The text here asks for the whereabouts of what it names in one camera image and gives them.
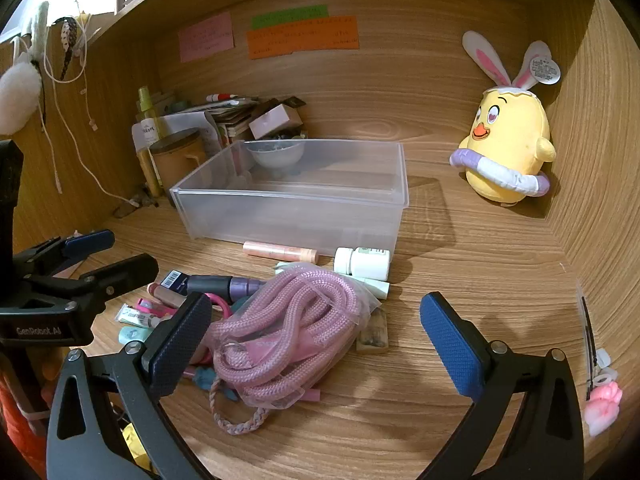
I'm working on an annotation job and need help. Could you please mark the blue staple box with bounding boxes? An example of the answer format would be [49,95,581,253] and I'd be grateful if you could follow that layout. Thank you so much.
[161,269,190,295]

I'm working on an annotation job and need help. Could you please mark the white cable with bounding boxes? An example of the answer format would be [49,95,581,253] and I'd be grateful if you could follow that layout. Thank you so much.
[42,10,142,209]

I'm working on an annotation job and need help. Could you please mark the pink sticky note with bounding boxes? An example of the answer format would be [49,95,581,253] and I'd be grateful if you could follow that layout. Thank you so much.
[178,11,236,63]

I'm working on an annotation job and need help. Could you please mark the white fluffy pompom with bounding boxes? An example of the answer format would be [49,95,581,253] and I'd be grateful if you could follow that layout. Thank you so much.
[0,62,42,136]

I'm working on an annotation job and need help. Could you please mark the pink green small tube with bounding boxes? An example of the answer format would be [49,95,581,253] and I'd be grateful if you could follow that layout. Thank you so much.
[136,297,176,317]

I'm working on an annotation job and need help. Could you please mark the amber bottle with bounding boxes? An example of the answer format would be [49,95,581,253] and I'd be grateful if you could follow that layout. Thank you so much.
[137,147,164,199]

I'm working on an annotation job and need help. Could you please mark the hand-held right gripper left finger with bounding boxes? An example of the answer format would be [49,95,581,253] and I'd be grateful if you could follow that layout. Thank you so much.
[46,291,213,480]

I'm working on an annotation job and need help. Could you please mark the green sticky note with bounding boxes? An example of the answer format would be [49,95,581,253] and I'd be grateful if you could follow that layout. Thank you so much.
[251,5,328,30]

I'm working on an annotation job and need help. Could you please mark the mint green tube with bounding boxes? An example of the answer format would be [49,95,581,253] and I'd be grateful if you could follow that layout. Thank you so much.
[350,275,392,301]

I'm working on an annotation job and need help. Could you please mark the white bowl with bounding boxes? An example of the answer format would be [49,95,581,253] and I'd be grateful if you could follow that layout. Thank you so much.
[248,140,305,171]

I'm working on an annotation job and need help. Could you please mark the peach cosmetic tube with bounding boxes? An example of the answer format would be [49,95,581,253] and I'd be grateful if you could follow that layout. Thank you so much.
[243,241,319,264]

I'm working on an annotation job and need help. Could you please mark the clear plastic storage box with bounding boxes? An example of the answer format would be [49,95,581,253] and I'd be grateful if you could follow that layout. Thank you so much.
[169,139,410,256]

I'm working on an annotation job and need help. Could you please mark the small snack packet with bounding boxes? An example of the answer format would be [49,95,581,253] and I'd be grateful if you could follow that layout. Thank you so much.
[356,307,390,354]

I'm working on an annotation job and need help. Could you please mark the pink braided cord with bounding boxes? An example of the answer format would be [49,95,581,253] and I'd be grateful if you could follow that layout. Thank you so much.
[210,377,271,436]

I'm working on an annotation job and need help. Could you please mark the small dark trinkets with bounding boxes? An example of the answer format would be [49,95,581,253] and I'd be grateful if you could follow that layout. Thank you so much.
[114,187,162,218]

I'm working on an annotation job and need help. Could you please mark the stack of books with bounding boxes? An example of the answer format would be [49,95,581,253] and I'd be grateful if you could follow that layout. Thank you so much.
[207,95,307,150]

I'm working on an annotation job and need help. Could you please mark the mint white small tube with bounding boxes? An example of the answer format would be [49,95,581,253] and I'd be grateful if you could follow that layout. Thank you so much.
[116,305,166,329]

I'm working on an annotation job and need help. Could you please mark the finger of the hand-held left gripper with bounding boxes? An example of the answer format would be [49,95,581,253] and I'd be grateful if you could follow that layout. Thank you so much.
[14,230,116,281]
[30,254,160,313]

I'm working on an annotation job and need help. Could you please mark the dark hair pin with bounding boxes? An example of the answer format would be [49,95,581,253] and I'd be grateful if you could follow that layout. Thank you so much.
[580,295,599,376]

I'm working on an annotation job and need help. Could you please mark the pink rope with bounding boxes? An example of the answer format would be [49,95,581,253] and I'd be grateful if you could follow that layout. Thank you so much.
[207,266,383,408]

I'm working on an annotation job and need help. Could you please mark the purple grey cosmetic pen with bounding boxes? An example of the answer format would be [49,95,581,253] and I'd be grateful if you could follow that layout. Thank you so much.
[186,274,266,299]

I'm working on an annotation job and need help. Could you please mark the yellow plastic item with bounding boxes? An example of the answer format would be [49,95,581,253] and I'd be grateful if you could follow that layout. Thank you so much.
[122,422,152,472]

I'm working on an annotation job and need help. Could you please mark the brown mug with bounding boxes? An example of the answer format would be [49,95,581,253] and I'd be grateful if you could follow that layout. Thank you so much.
[149,128,208,193]

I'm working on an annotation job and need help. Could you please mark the green spray bottle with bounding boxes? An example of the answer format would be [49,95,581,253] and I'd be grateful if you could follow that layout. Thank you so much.
[135,86,163,151]

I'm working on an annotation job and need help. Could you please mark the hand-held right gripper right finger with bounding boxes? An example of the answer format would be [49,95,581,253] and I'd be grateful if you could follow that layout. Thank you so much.
[419,291,586,480]

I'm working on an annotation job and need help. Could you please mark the orange sticky note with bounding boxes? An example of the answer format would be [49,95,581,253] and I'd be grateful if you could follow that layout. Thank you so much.
[246,15,361,60]

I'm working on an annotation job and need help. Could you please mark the white plastic clips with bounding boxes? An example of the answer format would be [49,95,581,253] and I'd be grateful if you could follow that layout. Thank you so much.
[592,347,619,384]

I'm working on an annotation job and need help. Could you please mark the yellow chick plush toy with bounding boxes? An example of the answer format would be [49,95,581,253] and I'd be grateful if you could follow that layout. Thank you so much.
[449,30,562,207]

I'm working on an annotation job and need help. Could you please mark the braided hanging keychain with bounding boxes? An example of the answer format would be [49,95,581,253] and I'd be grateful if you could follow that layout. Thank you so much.
[60,17,84,81]

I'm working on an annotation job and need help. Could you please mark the pink paw toy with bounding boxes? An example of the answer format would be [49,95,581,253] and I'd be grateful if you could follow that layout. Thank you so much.
[582,380,624,437]

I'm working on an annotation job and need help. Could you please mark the brown pink lipstick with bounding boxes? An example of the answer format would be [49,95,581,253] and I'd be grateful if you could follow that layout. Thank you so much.
[147,282,187,309]

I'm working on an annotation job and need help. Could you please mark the small pink box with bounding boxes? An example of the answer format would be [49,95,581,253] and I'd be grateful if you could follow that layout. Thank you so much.
[249,104,304,140]

